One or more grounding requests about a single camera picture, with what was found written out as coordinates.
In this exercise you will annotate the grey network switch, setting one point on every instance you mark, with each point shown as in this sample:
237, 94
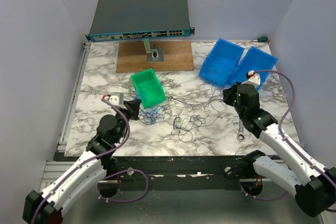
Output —
140, 19

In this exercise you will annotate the silver ratchet wrench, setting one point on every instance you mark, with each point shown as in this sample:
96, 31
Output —
241, 134

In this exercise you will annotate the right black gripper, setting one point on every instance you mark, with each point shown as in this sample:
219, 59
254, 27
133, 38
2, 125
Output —
228, 93

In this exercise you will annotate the aluminium frame rail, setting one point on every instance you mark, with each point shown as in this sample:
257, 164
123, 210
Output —
53, 170

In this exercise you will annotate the grey metal stand bracket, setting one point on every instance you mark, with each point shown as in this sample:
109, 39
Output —
153, 53

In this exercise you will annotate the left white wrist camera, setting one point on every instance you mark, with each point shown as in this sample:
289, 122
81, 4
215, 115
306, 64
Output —
114, 98

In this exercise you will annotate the green plastic bin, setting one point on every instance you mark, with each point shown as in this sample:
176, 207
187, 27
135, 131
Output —
148, 88

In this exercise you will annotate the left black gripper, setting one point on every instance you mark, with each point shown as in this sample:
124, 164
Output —
133, 106

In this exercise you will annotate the blue plastic bin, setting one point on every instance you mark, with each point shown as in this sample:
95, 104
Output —
255, 59
220, 63

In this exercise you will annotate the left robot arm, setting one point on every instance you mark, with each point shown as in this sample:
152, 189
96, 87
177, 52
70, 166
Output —
95, 163

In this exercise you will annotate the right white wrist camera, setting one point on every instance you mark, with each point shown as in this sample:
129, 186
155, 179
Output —
253, 78

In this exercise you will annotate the left blue plastic bin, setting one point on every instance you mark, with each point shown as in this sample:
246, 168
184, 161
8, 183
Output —
220, 63

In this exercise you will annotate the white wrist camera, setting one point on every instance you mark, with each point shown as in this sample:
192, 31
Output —
114, 98
253, 78

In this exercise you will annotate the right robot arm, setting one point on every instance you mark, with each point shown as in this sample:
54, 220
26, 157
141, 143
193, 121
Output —
308, 181

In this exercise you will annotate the right blue plastic bin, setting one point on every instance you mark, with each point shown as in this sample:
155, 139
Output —
255, 59

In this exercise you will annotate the silver combination wrench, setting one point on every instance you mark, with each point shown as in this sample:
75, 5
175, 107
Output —
170, 98

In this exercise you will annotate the wooden base board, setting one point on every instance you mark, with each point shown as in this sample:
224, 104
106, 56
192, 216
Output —
171, 56

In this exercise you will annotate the green handled screwdriver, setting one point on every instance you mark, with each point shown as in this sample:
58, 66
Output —
263, 39

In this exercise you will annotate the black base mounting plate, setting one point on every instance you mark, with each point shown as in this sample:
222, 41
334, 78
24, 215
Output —
163, 173

